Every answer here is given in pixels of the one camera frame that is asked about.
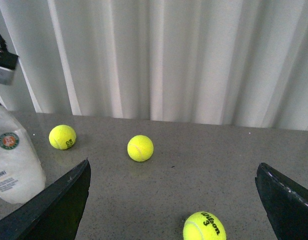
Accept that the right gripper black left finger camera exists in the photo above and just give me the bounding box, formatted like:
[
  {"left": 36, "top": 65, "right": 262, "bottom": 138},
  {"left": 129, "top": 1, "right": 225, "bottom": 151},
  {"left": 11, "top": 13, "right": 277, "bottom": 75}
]
[{"left": 0, "top": 159, "right": 91, "bottom": 240}]

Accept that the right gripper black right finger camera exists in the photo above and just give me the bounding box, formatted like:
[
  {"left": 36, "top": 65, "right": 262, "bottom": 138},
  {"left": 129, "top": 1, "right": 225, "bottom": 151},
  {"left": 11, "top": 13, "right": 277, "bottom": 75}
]
[{"left": 255, "top": 162, "right": 308, "bottom": 240}]

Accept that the clear Wilson tennis can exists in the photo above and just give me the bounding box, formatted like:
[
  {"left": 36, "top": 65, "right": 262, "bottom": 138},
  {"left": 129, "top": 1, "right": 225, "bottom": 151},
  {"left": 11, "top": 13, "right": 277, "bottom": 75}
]
[{"left": 0, "top": 105, "right": 46, "bottom": 204}]

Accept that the middle tennis ball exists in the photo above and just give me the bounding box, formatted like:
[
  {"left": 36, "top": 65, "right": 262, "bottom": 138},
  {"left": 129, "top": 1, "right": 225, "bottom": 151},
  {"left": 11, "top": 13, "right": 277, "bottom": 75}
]
[{"left": 49, "top": 124, "right": 76, "bottom": 150}]

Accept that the tennis ball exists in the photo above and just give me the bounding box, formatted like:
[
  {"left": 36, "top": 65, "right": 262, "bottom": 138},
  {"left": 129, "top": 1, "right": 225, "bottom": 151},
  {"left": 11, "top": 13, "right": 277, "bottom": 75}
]
[
  {"left": 49, "top": 124, "right": 76, "bottom": 150},
  {"left": 127, "top": 135, "right": 154, "bottom": 162},
  {"left": 183, "top": 211, "right": 227, "bottom": 240}
]

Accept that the far right tennis ball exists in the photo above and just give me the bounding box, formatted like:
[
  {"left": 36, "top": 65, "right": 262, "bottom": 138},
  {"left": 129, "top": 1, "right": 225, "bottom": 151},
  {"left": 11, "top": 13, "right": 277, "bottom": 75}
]
[{"left": 183, "top": 211, "right": 227, "bottom": 240}]

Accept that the white pleated curtain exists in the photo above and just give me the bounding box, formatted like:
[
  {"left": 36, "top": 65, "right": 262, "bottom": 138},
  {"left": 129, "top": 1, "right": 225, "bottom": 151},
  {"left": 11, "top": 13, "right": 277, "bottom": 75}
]
[{"left": 0, "top": 0, "right": 308, "bottom": 131}]

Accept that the grey camera box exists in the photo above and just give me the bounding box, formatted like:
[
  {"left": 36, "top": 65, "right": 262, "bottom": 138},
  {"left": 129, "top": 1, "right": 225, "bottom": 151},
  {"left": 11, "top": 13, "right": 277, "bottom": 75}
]
[{"left": 0, "top": 49, "right": 18, "bottom": 85}]

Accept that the black camera cable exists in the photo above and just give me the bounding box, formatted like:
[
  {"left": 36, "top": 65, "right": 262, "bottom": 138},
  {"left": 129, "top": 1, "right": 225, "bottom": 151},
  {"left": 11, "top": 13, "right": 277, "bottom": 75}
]
[{"left": 0, "top": 27, "right": 7, "bottom": 52}]

